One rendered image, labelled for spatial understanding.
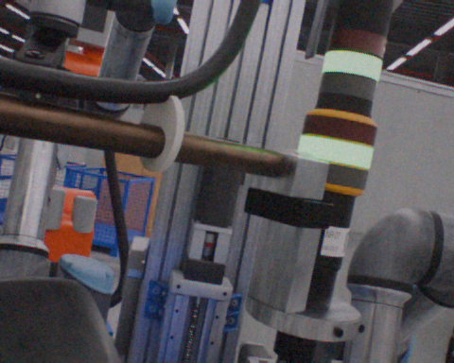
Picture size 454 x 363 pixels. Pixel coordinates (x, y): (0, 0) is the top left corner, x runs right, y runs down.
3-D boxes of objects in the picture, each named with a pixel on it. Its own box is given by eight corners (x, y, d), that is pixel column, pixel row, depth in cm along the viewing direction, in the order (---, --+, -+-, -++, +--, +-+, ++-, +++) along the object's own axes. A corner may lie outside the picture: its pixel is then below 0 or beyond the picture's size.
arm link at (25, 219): (49, 318, 102) (90, 68, 120) (-35, 310, 98) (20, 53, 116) (46, 321, 113) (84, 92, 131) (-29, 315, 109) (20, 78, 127)
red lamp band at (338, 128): (349, 140, 29) (354, 117, 29) (287, 130, 33) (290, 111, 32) (386, 150, 33) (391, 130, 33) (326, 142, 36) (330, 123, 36)
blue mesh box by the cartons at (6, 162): (-27, 228, 679) (-13, 151, 673) (19, 216, 805) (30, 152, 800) (40, 242, 672) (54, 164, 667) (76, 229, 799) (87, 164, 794)
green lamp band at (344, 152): (344, 163, 30) (349, 141, 29) (283, 152, 33) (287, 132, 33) (382, 171, 33) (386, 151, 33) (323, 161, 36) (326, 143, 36)
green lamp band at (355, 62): (359, 72, 30) (364, 50, 30) (310, 70, 32) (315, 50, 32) (388, 85, 32) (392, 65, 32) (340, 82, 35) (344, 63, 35)
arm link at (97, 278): (109, 336, 108) (121, 270, 107) (39, 330, 104) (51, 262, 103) (104, 315, 119) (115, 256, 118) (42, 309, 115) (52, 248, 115)
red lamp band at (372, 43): (364, 49, 30) (369, 27, 30) (315, 48, 32) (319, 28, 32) (392, 64, 32) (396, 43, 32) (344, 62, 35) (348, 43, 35)
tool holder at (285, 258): (293, 354, 27) (333, 161, 26) (198, 307, 32) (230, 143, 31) (379, 335, 33) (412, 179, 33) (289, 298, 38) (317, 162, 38)
